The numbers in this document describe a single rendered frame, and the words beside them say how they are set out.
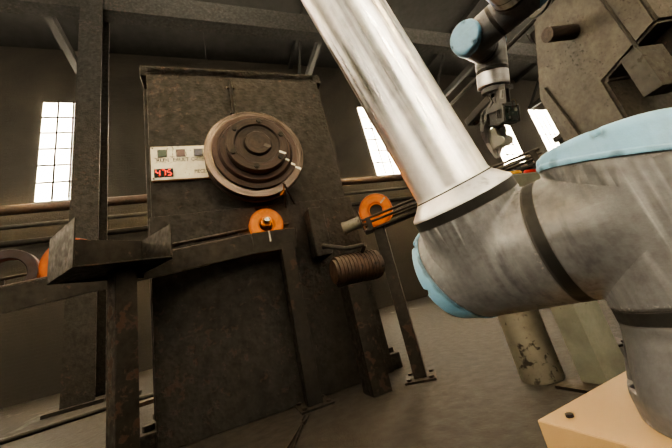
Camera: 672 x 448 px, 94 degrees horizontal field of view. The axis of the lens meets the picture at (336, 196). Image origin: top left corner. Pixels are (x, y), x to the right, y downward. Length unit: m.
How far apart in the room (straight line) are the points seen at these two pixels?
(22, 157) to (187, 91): 7.52
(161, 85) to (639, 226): 1.94
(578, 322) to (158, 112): 1.89
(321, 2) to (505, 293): 0.47
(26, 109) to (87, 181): 5.55
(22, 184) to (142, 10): 4.62
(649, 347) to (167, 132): 1.78
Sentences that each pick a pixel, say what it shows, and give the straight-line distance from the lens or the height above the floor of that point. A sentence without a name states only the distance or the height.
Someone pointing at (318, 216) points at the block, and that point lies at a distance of 1.50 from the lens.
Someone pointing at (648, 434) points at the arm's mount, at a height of 0.18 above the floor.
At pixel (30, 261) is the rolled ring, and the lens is 1.56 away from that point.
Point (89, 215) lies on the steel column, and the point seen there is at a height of 1.84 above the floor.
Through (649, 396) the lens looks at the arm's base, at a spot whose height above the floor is 0.21.
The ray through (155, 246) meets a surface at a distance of 1.28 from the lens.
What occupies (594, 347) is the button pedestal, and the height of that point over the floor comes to 0.09.
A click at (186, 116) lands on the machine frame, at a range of 1.87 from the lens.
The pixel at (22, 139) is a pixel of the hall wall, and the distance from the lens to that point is 9.52.
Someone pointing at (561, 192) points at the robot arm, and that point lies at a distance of 0.41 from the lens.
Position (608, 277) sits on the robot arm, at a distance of 0.41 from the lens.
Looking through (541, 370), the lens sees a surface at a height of 0.04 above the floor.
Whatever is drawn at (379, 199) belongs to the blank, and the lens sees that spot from 1.46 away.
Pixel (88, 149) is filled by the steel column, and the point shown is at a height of 2.67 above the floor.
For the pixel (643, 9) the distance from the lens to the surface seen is 3.18.
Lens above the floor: 0.34
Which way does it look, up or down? 19 degrees up
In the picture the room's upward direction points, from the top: 14 degrees counter-clockwise
